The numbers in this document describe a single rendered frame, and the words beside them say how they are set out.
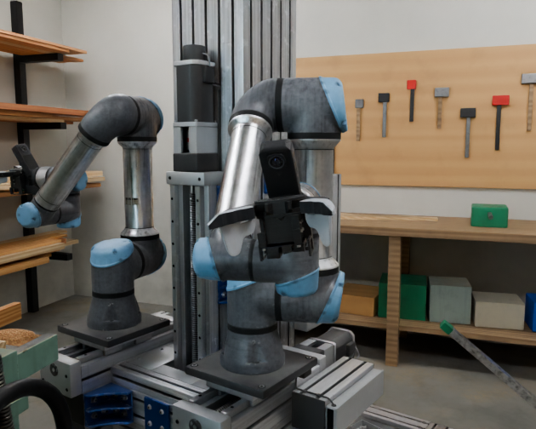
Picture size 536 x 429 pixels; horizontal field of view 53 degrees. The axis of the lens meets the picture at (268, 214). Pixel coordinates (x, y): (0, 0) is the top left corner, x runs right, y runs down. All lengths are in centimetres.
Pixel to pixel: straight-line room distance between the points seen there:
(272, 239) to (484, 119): 314
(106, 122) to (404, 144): 261
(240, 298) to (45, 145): 377
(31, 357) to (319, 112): 79
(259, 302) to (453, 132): 277
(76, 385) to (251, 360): 50
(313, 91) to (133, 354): 90
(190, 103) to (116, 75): 336
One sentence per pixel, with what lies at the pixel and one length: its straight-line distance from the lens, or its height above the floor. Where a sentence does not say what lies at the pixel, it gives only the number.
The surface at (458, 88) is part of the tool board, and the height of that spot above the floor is 170.
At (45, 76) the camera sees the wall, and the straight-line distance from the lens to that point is 488.
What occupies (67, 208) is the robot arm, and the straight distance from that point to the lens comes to 178.
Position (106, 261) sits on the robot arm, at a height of 101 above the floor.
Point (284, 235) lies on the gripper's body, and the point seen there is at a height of 120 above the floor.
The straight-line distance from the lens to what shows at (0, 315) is 141.
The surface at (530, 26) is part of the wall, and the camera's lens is 389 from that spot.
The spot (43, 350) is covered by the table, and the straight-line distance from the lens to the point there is 129.
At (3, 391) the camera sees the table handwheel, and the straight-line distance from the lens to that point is 93.
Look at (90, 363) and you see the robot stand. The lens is 152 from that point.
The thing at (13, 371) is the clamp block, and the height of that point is 92.
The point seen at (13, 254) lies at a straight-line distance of 392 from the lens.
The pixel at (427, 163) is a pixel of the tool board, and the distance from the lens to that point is 379.
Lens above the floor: 131
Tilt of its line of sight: 7 degrees down
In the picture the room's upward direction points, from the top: straight up
